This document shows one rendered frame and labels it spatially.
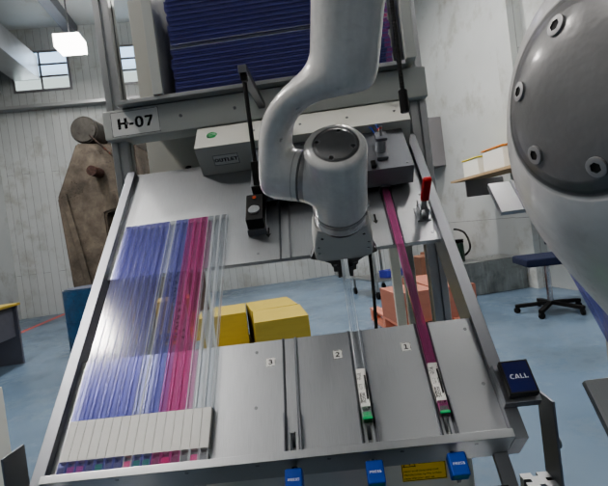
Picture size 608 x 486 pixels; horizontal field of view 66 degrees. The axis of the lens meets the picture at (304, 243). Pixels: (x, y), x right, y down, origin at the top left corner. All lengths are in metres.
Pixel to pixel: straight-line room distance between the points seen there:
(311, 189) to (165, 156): 0.78
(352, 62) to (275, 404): 0.50
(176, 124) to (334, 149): 0.65
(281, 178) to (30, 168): 10.36
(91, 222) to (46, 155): 4.03
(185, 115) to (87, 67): 9.86
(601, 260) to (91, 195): 6.94
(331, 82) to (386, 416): 0.47
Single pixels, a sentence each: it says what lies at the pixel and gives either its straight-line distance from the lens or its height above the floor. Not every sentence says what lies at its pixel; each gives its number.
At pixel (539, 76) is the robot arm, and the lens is 0.18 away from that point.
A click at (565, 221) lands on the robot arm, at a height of 1.02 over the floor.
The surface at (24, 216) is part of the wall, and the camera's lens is 10.90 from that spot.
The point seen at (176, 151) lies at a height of 1.29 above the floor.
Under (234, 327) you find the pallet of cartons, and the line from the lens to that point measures 3.92.
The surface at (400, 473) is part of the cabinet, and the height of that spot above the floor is 0.52.
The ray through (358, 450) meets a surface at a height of 0.73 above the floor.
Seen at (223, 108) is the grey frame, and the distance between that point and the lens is 1.18.
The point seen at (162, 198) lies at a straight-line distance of 1.14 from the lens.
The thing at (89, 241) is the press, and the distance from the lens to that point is 7.04.
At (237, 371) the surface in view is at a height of 0.82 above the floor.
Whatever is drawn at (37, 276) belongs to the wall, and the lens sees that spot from 10.82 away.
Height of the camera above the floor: 1.03
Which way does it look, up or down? 1 degrees down
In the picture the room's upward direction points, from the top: 7 degrees counter-clockwise
